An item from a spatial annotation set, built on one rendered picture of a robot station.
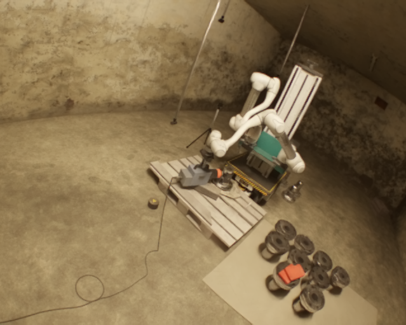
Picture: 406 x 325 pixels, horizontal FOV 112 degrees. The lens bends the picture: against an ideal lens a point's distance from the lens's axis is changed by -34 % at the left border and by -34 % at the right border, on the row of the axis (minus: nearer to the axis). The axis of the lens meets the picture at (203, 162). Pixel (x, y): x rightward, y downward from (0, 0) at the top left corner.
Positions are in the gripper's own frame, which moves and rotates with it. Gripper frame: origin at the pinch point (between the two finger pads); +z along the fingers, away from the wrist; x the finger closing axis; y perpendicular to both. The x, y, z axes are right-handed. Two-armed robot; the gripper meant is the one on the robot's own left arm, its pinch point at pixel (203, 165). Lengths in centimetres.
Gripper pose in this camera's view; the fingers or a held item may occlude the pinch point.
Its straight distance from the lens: 205.4
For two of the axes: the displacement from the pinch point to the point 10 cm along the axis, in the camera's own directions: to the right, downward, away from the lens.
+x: -4.5, -6.0, 6.6
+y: 8.2, 0.1, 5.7
